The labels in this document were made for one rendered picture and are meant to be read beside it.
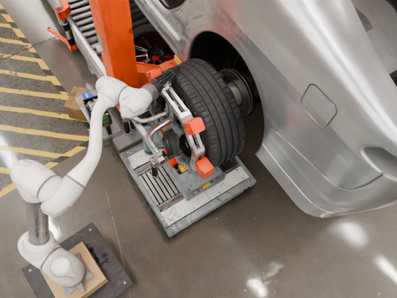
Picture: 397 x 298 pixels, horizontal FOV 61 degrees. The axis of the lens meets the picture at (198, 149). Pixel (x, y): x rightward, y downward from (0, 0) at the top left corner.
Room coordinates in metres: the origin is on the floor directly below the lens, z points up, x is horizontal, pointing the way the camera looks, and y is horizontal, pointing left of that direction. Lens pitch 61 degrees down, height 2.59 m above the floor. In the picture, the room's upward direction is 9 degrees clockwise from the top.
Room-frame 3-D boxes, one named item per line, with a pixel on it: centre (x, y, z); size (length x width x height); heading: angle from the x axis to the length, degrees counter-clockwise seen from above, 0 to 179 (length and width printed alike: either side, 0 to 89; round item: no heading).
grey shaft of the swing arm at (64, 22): (2.28, 1.37, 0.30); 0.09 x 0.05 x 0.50; 41
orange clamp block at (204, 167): (0.84, -0.05, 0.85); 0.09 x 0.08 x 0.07; 41
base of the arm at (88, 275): (0.21, 0.60, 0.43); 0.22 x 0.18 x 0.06; 47
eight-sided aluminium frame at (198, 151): (1.08, 0.16, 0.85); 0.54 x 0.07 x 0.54; 41
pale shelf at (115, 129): (1.34, 0.78, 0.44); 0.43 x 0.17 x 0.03; 41
